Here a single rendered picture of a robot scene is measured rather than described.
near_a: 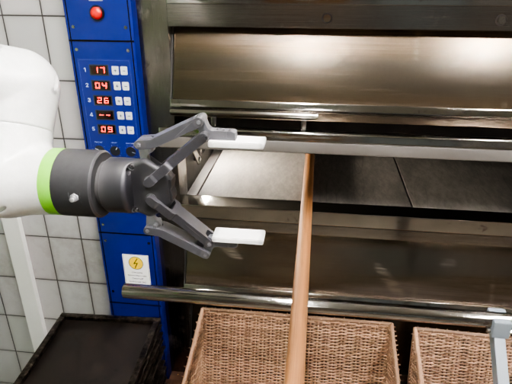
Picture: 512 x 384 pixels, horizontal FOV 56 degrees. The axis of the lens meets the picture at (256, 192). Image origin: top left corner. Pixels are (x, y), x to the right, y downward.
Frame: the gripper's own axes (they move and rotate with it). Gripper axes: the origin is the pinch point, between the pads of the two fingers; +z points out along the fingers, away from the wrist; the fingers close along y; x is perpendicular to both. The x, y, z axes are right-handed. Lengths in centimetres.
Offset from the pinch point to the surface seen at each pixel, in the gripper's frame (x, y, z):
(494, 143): -41, 5, 43
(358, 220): -55, 32, 20
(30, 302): -53, 66, -76
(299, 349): -1.8, 27.7, 6.6
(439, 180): -80, 30, 45
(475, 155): -40, 8, 40
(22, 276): -53, 56, -77
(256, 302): -17.7, 31.5, -2.1
